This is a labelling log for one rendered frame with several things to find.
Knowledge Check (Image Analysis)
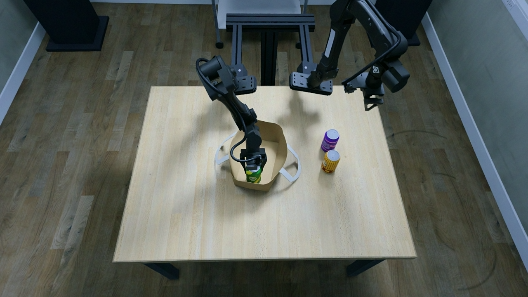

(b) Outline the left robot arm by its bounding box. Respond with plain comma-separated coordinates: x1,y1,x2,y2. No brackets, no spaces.
292,0,410,93

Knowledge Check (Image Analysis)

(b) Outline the purple drink can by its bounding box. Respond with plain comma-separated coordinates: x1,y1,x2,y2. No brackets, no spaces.
321,129,339,152

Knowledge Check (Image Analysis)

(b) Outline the tan bag floor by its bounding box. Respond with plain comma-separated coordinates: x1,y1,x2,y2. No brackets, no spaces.
236,140,279,184

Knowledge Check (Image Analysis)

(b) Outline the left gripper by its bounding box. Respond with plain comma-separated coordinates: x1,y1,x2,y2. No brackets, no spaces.
346,71,385,111

